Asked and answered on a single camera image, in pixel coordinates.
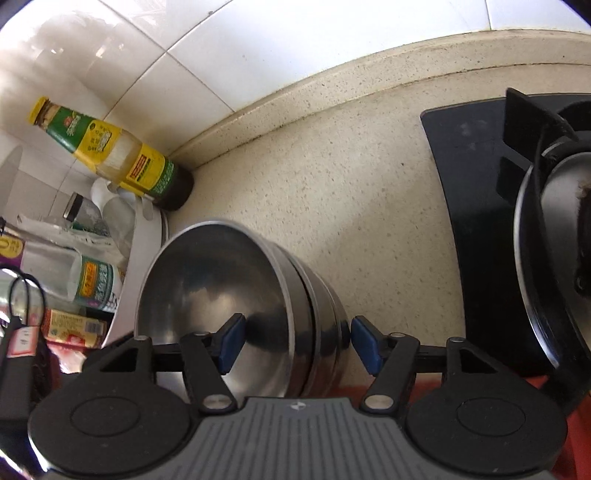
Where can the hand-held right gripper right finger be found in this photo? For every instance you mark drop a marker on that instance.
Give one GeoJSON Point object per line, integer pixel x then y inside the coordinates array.
{"type": "Point", "coordinates": [367, 344]}

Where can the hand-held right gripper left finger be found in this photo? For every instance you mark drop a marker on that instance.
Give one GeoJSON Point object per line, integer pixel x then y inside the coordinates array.
{"type": "Point", "coordinates": [231, 344]}

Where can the yellow red label bottle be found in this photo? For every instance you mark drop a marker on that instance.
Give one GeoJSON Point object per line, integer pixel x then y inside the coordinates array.
{"type": "Point", "coordinates": [74, 327]}

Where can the clear bottle green label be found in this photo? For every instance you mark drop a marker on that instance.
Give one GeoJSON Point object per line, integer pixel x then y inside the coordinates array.
{"type": "Point", "coordinates": [92, 281]}

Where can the white round tray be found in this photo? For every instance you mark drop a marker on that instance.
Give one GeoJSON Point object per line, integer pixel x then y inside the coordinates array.
{"type": "Point", "coordinates": [143, 258]}

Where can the purple packet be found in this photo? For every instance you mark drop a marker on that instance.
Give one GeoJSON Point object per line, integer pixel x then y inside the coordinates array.
{"type": "Point", "coordinates": [11, 251]}

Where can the white packet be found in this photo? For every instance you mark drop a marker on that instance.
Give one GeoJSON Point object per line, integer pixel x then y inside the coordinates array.
{"type": "Point", "coordinates": [60, 230]}

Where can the black gas stove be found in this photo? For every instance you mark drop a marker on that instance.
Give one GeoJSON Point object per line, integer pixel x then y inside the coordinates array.
{"type": "Point", "coordinates": [471, 207]}

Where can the small glass bottle dark cap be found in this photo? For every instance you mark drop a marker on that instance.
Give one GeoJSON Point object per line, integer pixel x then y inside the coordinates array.
{"type": "Point", "coordinates": [85, 214]}

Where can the black wok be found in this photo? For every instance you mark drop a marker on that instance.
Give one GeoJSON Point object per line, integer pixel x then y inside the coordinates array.
{"type": "Point", "coordinates": [554, 295]}

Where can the yellow green label bottle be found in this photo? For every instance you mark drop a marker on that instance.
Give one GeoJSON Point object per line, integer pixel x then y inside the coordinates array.
{"type": "Point", "coordinates": [138, 166]}

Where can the red cloth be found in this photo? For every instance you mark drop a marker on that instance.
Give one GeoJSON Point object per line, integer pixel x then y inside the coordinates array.
{"type": "Point", "coordinates": [575, 443]}

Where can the black pan support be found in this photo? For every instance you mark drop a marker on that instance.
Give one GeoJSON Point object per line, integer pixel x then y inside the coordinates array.
{"type": "Point", "coordinates": [521, 115]}

